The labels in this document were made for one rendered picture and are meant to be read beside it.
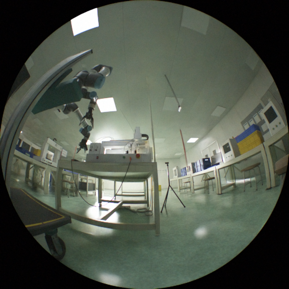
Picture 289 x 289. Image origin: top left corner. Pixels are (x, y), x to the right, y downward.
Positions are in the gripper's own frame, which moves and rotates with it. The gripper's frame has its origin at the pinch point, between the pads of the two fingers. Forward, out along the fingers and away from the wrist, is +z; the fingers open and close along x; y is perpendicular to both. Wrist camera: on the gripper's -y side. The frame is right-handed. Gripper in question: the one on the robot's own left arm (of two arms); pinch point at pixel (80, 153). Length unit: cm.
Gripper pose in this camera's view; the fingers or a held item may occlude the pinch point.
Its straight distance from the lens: 132.6
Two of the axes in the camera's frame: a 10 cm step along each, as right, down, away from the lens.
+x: 10.0, -0.5, -0.2
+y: -0.4, -6.3, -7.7
